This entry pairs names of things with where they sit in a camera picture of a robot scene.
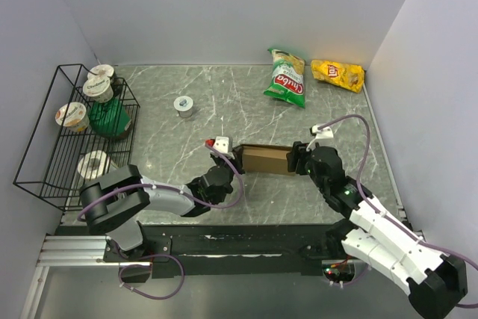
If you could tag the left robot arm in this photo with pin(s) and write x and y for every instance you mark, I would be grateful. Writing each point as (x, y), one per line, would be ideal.
(111, 202)

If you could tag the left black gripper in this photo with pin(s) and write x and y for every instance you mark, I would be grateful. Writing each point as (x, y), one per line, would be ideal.
(237, 162)

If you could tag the small white yogurt cup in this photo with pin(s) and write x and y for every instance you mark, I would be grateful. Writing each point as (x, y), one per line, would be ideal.
(184, 106)

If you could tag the Chobani yogurt cup middle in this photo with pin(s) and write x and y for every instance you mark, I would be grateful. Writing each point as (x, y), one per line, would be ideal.
(99, 89)

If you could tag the Chobani yogurt cup front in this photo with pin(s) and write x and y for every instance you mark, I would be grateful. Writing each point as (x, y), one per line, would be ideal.
(73, 116)

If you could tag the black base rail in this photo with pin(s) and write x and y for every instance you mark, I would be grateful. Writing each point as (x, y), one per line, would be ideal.
(202, 250)

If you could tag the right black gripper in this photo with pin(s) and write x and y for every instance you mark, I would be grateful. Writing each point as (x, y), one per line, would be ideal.
(299, 152)

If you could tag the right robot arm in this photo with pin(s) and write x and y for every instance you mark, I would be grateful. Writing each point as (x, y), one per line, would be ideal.
(433, 281)

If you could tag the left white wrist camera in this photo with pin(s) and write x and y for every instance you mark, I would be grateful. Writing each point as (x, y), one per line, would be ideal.
(220, 145)

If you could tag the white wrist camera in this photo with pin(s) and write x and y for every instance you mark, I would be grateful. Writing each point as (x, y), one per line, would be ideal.
(220, 145)
(318, 132)

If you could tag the brown cardboard box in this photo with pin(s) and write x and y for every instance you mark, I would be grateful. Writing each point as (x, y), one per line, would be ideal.
(259, 158)

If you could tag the green Chuba snack bag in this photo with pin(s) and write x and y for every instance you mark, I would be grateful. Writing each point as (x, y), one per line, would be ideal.
(287, 79)

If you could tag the green bottle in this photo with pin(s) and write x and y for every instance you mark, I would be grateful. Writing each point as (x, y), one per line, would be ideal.
(110, 119)

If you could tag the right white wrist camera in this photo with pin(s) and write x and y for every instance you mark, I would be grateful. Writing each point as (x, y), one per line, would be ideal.
(318, 132)

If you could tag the yellow Lays chips bag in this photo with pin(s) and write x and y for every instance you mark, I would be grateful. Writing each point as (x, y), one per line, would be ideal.
(347, 76)

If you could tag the black wire rack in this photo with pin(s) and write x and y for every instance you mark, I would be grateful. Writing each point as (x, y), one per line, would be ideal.
(48, 169)

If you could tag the white tape roll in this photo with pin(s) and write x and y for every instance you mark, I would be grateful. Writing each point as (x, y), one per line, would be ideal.
(95, 164)

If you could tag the chobani yogurt cup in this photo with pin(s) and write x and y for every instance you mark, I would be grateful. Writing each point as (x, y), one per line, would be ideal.
(73, 116)
(99, 89)

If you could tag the yogurt cup rear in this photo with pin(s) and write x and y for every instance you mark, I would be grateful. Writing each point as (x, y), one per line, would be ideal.
(100, 70)

